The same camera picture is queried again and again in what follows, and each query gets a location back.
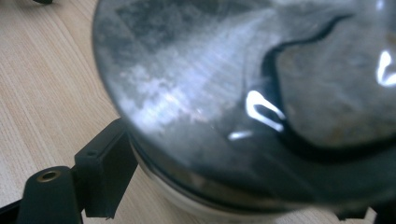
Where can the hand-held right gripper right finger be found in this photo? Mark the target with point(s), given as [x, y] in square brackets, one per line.
[355, 214]

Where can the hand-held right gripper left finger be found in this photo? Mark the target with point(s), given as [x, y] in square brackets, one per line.
[102, 168]

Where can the silver-lid jar white contents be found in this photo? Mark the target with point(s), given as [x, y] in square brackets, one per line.
[218, 93]

